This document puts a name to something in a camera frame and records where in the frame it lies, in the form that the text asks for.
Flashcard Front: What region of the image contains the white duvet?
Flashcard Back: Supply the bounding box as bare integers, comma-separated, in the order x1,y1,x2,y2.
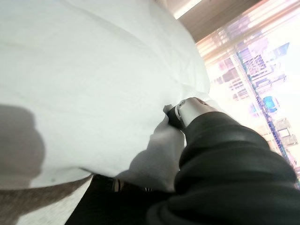
0,0,218,195

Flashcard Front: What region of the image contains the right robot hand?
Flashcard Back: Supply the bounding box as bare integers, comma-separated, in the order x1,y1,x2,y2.
67,97,300,225

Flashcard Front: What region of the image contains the beige bed runner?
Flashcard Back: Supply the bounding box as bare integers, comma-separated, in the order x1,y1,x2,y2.
0,174,93,225

